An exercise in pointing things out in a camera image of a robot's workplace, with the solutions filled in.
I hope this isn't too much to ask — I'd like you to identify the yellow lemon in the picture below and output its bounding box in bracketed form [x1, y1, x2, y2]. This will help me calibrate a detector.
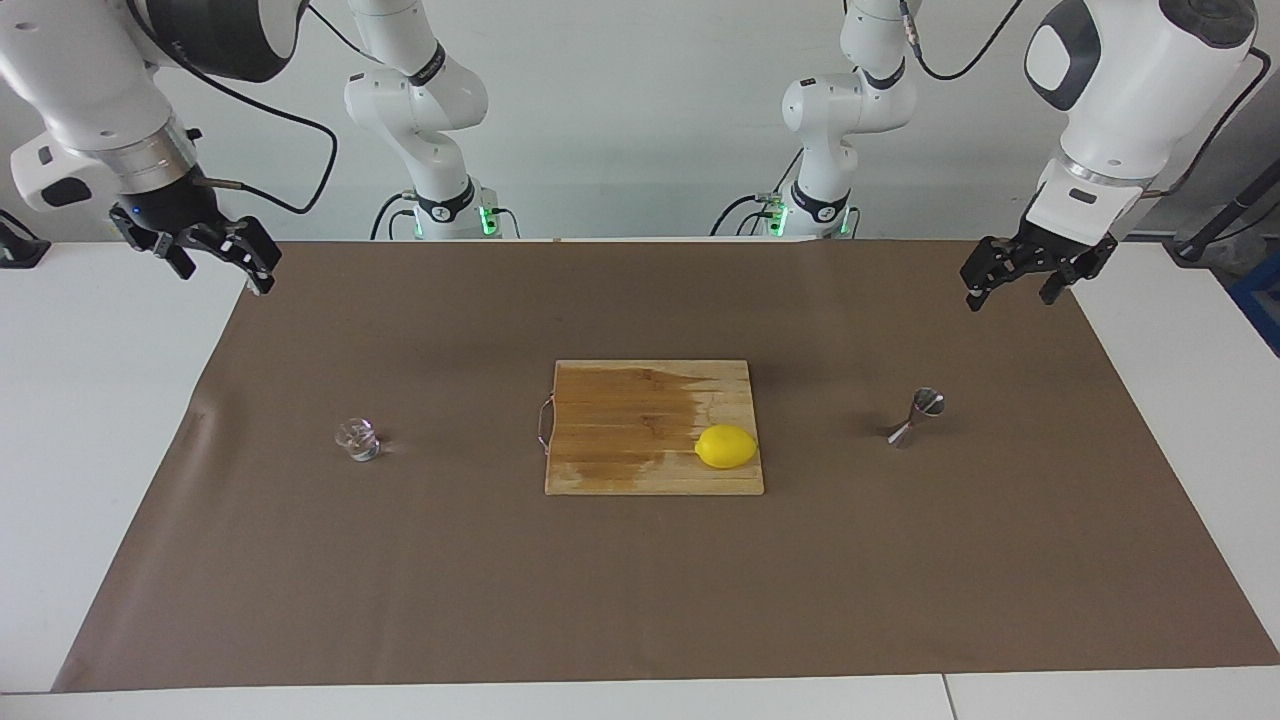
[694, 424, 759, 470]

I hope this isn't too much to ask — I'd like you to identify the black clamp mount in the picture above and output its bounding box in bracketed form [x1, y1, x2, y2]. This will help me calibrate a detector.
[0, 208, 51, 269]

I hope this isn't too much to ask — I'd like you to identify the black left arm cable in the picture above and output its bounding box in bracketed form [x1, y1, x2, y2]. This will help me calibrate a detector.
[898, 0, 1273, 201]

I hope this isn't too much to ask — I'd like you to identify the wooden cutting board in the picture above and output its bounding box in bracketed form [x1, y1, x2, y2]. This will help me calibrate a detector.
[536, 360, 765, 497]

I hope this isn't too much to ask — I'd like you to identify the black base cable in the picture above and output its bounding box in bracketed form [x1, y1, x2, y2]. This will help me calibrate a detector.
[370, 192, 416, 241]
[710, 150, 804, 239]

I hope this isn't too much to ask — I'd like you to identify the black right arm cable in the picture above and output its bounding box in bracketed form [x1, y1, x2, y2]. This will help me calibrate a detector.
[125, 0, 386, 216]

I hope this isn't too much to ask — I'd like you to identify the blue crate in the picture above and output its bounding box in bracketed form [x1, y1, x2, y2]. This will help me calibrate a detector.
[1228, 248, 1280, 356]

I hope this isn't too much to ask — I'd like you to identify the small clear glass cup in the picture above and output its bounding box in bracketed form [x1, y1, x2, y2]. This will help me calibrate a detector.
[335, 418, 382, 463]

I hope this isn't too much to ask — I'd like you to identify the steel double jigger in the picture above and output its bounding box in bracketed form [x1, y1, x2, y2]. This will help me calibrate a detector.
[888, 388, 947, 449]

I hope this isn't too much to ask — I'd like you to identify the black tripod stand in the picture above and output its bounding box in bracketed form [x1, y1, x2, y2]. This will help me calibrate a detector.
[1165, 165, 1280, 263]

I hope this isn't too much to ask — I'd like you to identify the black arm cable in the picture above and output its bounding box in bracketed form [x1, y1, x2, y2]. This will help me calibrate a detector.
[125, 0, 386, 216]
[898, 0, 1273, 201]

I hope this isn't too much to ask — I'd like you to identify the brown paper table mat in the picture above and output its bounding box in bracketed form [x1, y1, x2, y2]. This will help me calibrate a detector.
[52, 238, 1280, 693]

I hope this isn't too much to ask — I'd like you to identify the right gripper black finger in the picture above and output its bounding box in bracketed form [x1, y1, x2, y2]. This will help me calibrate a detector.
[190, 215, 283, 296]
[110, 215, 196, 281]

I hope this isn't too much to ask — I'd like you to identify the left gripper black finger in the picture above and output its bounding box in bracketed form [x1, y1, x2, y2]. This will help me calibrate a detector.
[1040, 240, 1118, 306]
[960, 235, 1046, 311]

